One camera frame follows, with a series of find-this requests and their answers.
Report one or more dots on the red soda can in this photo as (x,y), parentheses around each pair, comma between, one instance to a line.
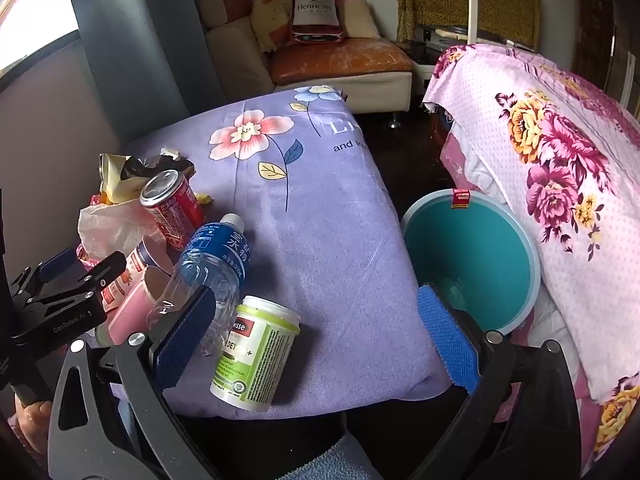
(172,210)

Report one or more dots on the grey curtain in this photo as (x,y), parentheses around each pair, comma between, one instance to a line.
(130,35)

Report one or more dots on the bottle shaped cushion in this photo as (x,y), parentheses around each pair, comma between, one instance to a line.
(315,10)

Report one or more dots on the cream sofa orange cushion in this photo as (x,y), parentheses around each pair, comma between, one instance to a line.
(340,60)

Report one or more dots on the blue grey towel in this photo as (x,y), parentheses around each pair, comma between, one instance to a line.
(335,460)

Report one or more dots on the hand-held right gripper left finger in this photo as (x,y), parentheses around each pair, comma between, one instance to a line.
(185,340)

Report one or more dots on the dark wooden door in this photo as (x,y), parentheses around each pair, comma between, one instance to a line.
(592,20)

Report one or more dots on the pink white yogurt cup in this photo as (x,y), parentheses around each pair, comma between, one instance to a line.
(145,260)

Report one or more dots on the window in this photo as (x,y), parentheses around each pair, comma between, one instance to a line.
(35,15)

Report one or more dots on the teal plastic bin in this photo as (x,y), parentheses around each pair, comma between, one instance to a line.
(475,250)

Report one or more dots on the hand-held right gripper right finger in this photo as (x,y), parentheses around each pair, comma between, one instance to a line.
(445,340)

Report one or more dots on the white plastic bag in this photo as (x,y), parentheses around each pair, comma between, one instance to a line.
(115,225)

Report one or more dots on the black plastic wrapper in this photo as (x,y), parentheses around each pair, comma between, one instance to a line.
(150,165)

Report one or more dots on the white pole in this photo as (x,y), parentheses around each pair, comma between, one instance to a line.
(472,0)

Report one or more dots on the cream pillow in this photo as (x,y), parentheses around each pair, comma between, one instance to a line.
(360,17)

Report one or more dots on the purple floral tablecloth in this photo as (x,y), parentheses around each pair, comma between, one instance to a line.
(325,240)

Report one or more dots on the pink floral blanket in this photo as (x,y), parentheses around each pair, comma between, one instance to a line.
(575,185)

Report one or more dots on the white low cabinet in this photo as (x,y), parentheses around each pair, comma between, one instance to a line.
(425,65)

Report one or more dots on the yellow snack bag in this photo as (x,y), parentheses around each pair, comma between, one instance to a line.
(112,180)

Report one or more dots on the yellow plush pillow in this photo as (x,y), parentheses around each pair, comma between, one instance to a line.
(267,20)

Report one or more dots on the clear plastic water bottle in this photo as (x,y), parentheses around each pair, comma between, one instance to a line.
(210,260)

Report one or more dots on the white jar green label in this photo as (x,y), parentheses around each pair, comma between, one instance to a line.
(255,355)

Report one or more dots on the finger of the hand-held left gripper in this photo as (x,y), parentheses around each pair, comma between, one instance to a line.
(100,270)
(55,262)

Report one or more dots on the person's left hand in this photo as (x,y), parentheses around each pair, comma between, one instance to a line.
(30,417)

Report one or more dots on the black electronic device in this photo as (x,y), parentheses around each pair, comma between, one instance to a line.
(430,35)

